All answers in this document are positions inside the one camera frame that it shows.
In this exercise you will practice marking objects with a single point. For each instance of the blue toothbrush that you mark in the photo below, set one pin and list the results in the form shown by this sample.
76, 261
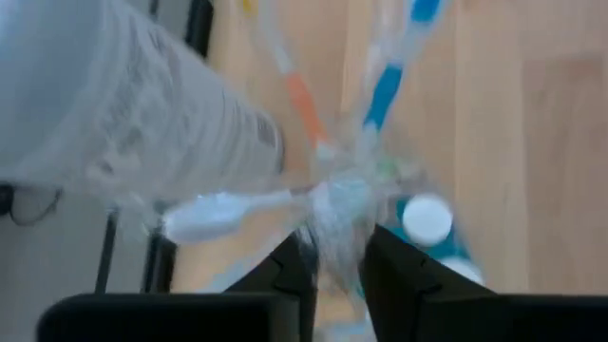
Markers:
385, 95

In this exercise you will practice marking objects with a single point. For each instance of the purple toothbrush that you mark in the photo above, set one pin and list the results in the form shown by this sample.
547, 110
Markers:
214, 216

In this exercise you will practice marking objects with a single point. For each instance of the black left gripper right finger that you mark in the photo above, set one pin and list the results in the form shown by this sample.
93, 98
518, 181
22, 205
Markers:
427, 313

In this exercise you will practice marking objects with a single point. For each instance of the white wipes canister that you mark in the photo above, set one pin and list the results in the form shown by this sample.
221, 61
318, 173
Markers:
119, 95

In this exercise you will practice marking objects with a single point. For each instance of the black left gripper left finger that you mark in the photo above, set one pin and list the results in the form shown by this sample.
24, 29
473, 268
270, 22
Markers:
266, 309

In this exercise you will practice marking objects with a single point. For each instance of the orange toothbrush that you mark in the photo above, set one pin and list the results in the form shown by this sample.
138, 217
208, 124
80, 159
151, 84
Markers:
304, 109

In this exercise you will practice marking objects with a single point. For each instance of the green toothbrush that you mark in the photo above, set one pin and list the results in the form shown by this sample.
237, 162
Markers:
390, 167

